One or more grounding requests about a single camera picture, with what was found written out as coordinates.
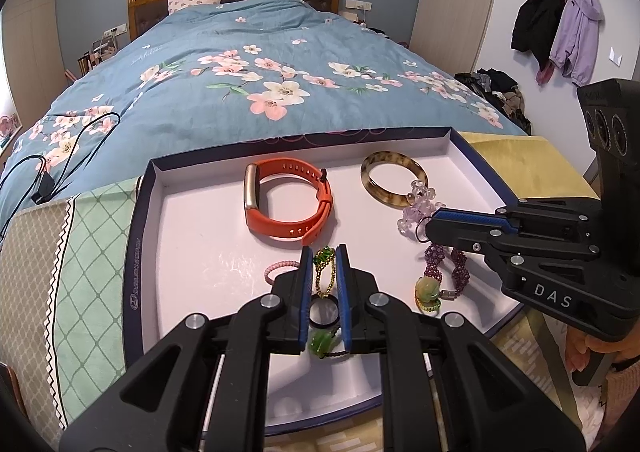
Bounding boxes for pink cord charm bracelet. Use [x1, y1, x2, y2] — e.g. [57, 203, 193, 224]
[264, 259, 303, 285]

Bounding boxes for white heart print pillow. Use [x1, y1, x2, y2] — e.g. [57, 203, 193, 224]
[167, 0, 224, 16]

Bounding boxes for blue floral blanket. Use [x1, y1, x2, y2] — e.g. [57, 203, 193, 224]
[0, 0, 528, 253]

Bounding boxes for purple jacket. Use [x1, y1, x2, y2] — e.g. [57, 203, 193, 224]
[549, 0, 604, 87]

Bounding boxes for black ring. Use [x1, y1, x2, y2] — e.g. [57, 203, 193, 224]
[307, 297, 342, 331]

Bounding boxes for orange smart band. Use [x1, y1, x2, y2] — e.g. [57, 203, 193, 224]
[243, 158, 334, 247]

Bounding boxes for black coat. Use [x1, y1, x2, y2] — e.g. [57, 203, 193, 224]
[511, 0, 566, 70]

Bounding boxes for person's right hand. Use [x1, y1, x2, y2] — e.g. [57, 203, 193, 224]
[565, 327, 640, 374]

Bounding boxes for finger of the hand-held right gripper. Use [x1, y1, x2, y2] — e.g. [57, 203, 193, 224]
[431, 199, 602, 246]
[425, 221, 602, 278]

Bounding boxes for pink garment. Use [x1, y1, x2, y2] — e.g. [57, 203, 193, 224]
[536, 57, 558, 86]

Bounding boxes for yellow green jade pendant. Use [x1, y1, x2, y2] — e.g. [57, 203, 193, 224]
[414, 277, 443, 315]

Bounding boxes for yellow printed cloth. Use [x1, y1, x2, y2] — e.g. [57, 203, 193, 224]
[260, 131, 608, 452]

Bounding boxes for clear crystal bead bracelet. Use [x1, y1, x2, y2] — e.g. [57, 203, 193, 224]
[397, 179, 446, 239]

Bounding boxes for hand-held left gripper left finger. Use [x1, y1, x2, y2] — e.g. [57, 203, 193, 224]
[59, 246, 315, 452]

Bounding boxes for purple bead bracelet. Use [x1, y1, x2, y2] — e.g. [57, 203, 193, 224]
[424, 242, 470, 300]

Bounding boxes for pile of dark clothes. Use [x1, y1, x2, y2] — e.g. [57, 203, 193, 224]
[454, 68, 533, 135]

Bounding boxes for black charger cable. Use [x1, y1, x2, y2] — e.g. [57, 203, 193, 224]
[0, 112, 121, 205]

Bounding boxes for white tray with navy rim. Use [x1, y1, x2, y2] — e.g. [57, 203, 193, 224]
[122, 125, 533, 438]

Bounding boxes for green bead pendant bracelet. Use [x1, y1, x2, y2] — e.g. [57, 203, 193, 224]
[309, 246, 351, 360]

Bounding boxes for green lattice bed sheet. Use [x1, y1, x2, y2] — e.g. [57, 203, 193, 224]
[0, 177, 151, 433]

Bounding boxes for tortoiseshell bangle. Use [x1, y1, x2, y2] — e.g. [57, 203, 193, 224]
[360, 150, 428, 209]

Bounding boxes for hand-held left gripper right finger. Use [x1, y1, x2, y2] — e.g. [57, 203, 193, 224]
[336, 245, 587, 452]

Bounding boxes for person's right forearm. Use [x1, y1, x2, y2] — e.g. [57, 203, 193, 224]
[585, 357, 640, 452]

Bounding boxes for cosmetics on nightstand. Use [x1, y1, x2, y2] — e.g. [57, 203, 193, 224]
[65, 25, 128, 80]

